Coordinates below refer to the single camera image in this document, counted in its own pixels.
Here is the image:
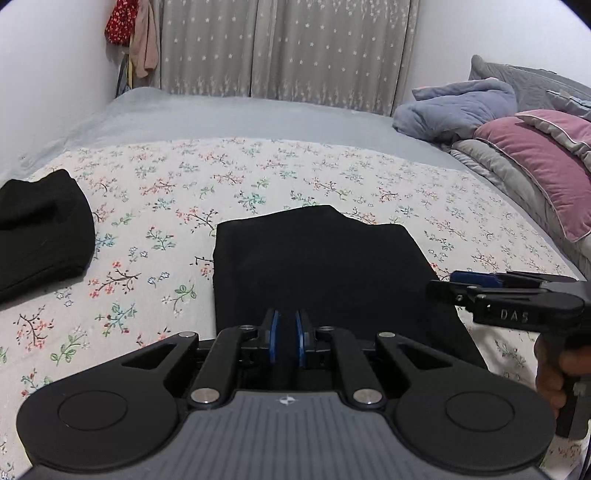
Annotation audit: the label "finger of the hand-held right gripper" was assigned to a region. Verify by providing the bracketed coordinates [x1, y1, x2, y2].
[426, 279, 491, 306]
[448, 271, 546, 290]

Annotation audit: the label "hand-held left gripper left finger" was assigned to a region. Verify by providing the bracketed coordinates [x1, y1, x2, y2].
[121, 308, 281, 409]

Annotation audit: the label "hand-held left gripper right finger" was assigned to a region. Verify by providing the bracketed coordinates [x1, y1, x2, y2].
[294, 308, 448, 409]

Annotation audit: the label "black pants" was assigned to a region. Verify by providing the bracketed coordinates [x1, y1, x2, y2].
[212, 205, 488, 370]

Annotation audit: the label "person's right hand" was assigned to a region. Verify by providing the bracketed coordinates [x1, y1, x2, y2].
[534, 342, 591, 418]

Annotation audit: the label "grey quilt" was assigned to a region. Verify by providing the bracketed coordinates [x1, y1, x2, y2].
[450, 138, 591, 287]

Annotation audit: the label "pink pillow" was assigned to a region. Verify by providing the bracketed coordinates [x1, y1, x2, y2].
[473, 115, 591, 243]
[516, 109, 591, 169]

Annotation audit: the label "light blue blanket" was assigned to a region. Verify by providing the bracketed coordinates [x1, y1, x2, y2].
[392, 78, 518, 144]

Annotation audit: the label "floral bed sheet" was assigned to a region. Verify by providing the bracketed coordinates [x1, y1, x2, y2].
[0, 136, 583, 480]

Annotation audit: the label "grey pillow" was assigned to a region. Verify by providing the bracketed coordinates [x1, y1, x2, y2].
[468, 54, 591, 121]

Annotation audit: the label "folded black garment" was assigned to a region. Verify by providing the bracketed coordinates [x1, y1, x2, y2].
[0, 168, 96, 303]

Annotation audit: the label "grey star-print curtain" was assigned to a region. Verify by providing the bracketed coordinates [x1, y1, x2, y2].
[150, 0, 421, 114]

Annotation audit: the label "pink hanging garment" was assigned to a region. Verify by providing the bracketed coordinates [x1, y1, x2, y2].
[128, 0, 160, 79]

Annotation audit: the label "red floral cloth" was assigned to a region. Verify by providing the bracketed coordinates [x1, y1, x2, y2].
[105, 0, 139, 47]

